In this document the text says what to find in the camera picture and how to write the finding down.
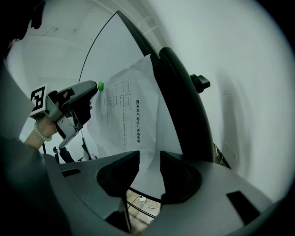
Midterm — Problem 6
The black head-worn camera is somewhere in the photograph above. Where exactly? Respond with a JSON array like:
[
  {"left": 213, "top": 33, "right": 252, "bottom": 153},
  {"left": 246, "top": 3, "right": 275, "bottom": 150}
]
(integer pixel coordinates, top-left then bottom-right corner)
[{"left": 30, "top": 0, "right": 46, "bottom": 30}]

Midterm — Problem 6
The person's left hand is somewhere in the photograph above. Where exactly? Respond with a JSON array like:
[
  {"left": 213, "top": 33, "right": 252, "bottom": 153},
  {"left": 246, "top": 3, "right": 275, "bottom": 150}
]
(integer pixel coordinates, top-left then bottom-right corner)
[{"left": 48, "top": 90, "right": 70, "bottom": 108}]

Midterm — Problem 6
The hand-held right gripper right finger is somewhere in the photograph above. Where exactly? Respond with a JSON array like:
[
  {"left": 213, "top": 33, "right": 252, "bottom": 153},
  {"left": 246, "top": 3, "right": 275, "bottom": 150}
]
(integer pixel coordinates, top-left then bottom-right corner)
[{"left": 159, "top": 150, "right": 203, "bottom": 205}]

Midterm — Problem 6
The white cable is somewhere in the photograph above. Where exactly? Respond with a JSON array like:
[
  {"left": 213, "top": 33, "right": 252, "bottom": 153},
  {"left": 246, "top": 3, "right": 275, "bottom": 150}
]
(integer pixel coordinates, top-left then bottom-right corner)
[{"left": 129, "top": 197, "right": 162, "bottom": 218}]

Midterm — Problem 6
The white bead bracelet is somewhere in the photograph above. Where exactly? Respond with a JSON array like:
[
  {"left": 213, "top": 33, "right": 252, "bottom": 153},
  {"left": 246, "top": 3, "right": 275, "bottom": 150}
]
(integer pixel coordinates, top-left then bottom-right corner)
[{"left": 33, "top": 121, "right": 53, "bottom": 142}]

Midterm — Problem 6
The black-framed whiteboard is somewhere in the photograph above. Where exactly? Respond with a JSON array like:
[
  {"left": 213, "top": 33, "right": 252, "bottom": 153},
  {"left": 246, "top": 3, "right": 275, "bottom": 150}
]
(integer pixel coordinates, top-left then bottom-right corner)
[{"left": 78, "top": 10, "right": 184, "bottom": 206}]

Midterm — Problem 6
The printed white paper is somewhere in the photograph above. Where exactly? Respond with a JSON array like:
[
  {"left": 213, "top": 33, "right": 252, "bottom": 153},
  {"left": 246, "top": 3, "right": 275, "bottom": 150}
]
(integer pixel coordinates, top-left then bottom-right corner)
[{"left": 87, "top": 54, "right": 184, "bottom": 200}]

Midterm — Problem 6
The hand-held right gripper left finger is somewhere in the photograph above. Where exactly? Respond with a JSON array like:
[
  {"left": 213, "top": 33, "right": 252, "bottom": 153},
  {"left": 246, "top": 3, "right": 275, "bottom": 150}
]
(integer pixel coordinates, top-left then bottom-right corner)
[{"left": 96, "top": 150, "right": 141, "bottom": 204}]

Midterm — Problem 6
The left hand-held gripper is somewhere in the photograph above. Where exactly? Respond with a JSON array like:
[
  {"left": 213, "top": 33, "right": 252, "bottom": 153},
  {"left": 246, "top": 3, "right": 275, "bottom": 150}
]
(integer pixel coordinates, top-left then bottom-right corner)
[{"left": 29, "top": 80, "right": 99, "bottom": 149}]

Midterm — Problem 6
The person's left forearm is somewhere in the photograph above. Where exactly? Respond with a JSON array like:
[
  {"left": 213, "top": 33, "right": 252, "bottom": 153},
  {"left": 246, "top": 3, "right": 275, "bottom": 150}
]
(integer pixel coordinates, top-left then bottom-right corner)
[{"left": 24, "top": 118, "right": 58, "bottom": 148}]

